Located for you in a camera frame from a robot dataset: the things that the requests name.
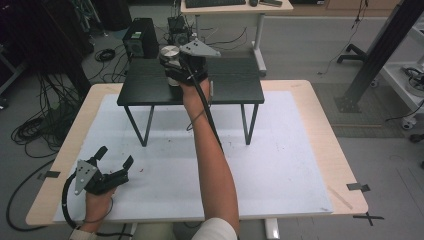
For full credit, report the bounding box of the white cart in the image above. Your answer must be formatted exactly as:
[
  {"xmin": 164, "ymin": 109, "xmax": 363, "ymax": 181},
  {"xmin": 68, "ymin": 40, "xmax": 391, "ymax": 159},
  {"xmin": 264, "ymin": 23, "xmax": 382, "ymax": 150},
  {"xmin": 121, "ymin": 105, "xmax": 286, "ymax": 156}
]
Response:
[{"xmin": 379, "ymin": 23, "xmax": 424, "ymax": 131}]

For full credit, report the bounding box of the black tape cross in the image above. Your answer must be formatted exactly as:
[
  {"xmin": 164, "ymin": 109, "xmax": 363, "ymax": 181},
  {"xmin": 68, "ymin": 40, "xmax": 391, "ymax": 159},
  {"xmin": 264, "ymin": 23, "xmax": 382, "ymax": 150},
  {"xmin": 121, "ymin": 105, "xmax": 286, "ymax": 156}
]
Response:
[{"xmin": 353, "ymin": 211, "xmax": 385, "ymax": 227}]

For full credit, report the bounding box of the black computer tower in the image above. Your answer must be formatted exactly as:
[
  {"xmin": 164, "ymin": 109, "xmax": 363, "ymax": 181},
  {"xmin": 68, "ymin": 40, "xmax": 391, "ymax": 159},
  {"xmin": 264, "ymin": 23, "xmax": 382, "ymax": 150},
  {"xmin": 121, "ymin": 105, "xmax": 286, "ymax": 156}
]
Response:
[{"xmin": 122, "ymin": 17, "xmax": 160, "ymax": 60}]

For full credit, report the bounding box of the person's left hand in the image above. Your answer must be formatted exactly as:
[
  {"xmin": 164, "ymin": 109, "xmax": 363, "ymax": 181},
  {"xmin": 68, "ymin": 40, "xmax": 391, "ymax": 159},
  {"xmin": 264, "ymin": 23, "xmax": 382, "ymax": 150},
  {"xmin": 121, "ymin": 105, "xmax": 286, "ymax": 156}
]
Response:
[{"xmin": 81, "ymin": 187, "xmax": 118, "ymax": 233}]

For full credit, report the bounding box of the black tape strip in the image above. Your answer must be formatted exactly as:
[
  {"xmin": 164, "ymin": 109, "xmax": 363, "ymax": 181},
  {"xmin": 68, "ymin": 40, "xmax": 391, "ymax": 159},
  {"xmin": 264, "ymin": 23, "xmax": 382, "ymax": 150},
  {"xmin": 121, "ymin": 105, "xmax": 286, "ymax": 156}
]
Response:
[
  {"xmin": 37, "ymin": 170, "xmax": 62, "ymax": 181},
  {"xmin": 346, "ymin": 182, "xmax": 371, "ymax": 193}
]

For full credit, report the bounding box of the person's right hand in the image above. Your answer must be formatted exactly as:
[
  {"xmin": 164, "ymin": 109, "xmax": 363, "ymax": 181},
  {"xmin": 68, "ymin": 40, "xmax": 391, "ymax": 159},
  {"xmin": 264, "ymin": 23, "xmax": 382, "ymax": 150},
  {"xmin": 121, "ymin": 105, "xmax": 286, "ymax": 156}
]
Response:
[{"xmin": 179, "ymin": 77, "xmax": 212, "ymax": 116}]

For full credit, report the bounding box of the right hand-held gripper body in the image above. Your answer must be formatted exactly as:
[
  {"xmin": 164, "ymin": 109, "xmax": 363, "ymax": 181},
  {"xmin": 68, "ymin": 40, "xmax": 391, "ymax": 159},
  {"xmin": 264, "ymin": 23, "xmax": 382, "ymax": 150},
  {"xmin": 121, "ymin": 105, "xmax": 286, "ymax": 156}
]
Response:
[{"xmin": 178, "ymin": 38, "xmax": 222, "ymax": 85}]

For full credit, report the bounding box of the bundle of black floor cables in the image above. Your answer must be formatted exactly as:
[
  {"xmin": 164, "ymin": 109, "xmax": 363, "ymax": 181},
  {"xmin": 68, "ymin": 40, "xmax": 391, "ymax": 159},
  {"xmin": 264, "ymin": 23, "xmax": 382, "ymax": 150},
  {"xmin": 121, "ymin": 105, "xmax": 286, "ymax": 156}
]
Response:
[{"xmin": 5, "ymin": 71, "xmax": 84, "ymax": 233}]

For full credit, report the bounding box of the black metal column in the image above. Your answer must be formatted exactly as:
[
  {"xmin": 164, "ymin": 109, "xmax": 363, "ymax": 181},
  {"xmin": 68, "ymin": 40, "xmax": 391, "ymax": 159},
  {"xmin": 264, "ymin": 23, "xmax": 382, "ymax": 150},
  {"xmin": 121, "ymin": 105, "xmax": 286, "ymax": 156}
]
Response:
[{"xmin": 334, "ymin": 0, "xmax": 424, "ymax": 114}]

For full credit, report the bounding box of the light wooden desk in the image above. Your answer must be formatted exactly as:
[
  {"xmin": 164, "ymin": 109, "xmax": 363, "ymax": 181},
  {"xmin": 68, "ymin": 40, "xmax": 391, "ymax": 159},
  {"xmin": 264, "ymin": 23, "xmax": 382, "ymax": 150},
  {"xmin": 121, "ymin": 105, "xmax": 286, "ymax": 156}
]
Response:
[{"xmin": 179, "ymin": 0, "xmax": 295, "ymax": 78}]

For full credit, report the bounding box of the black keyboard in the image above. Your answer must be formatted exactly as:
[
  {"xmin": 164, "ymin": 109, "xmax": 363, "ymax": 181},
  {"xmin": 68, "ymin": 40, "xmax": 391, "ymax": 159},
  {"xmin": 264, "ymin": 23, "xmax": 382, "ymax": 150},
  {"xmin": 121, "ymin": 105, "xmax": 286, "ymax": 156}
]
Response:
[{"xmin": 184, "ymin": 0, "xmax": 247, "ymax": 9}]

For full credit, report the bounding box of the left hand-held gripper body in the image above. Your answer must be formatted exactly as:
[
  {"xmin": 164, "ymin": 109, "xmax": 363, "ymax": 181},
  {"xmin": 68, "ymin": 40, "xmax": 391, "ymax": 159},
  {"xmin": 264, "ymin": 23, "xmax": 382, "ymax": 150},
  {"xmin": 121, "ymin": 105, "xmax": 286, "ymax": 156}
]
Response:
[{"xmin": 73, "ymin": 159, "xmax": 130, "ymax": 197}]

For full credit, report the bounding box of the black desktop shelf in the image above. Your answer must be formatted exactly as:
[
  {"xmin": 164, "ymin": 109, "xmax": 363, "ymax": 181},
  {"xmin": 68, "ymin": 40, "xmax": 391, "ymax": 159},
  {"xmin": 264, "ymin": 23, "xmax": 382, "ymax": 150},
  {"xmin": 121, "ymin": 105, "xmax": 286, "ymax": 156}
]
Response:
[{"xmin": 116, "ymin": 57, "xmax": 266, "ymax": 148}]

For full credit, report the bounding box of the black stand base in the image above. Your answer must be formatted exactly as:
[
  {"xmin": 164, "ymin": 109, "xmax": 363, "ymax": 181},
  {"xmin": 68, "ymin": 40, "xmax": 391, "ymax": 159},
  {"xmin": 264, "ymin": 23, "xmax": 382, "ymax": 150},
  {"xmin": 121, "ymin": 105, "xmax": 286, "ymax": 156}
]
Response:
[{"xmin": 336, "ymin": 43, "xmax": 368, "ymax": 65}]

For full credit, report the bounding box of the coiled black cable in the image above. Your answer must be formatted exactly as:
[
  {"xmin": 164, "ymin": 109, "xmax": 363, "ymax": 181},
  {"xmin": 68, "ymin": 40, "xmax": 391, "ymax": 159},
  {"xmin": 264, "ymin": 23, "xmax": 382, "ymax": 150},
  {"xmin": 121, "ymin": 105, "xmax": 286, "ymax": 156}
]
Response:
[{"xmin": 94, "ymin": 48, "xmax": 116, "ymax": 63}]

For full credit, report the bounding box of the white board mat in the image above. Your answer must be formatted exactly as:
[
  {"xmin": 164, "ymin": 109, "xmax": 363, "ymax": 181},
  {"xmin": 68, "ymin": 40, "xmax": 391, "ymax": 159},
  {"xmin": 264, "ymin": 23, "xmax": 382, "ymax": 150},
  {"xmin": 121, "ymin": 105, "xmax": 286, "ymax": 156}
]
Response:
[{"xmin": 53, "ymin": 90, "xmax": 334, "ymax": 224}]

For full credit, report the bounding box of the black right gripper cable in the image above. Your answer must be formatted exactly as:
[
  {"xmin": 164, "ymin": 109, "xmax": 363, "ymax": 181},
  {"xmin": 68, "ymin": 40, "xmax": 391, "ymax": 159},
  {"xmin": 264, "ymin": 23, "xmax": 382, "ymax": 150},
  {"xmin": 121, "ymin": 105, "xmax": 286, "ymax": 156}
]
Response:
[{"xmin": 179, "ymin": 59, "xmax": 224, "ymax": 153}]

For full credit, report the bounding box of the person's left leg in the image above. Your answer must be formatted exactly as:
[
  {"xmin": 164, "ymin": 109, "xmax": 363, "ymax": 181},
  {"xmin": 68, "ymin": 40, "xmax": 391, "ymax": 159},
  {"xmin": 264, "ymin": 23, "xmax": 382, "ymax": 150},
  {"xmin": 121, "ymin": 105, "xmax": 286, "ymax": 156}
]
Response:
[{"xmin": 133, "ymin": 222, "xmax": 176, "ymax": 240}]

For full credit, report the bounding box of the open-frame computer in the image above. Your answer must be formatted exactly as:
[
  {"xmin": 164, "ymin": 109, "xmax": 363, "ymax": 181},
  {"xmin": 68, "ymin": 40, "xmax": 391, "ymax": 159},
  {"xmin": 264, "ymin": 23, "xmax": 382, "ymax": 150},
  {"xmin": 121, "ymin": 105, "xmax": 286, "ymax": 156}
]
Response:
[{"xmin": 167, "ymin": 15, "xmax": 198, "ymax": 48}]

